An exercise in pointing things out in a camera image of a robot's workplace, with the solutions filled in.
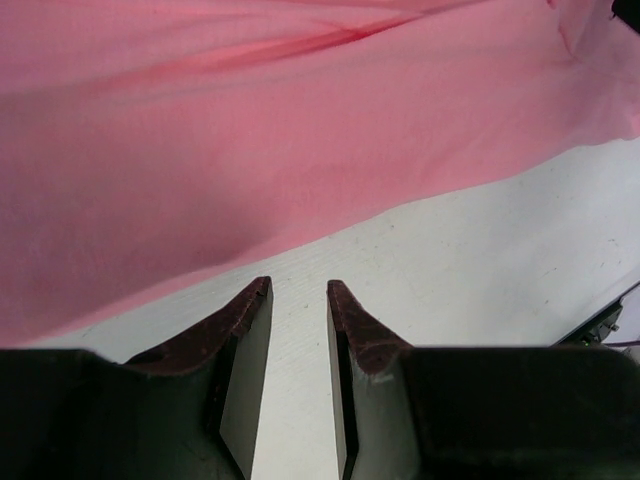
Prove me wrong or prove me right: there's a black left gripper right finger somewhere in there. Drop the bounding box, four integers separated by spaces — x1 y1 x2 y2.
327 280 639 479

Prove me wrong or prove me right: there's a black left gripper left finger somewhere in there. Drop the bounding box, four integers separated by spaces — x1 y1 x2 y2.
1 277 273 479

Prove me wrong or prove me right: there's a pink t-shirt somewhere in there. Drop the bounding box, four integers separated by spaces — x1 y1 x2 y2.
1 1 639 347

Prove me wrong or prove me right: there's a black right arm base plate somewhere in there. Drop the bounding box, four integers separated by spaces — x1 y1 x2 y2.
556 282 639 347

